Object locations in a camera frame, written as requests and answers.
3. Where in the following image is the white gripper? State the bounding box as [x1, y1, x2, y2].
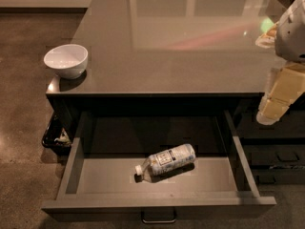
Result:
[255, 0, 305, 125]

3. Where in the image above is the clear blue plastic bottle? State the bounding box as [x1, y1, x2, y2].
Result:
[135, 144, 196, 177]

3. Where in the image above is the dark grey counter cabinet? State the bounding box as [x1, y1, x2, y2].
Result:
[47, 0, 304, 184]

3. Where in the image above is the open grey top drawer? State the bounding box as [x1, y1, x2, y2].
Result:
[42, 112, 276, 221]

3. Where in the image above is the white ceramic bowl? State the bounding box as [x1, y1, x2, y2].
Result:
[44, 44, 89, 79]

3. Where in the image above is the metal drawer handle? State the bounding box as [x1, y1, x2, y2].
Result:
[141, 209, 176, 224]

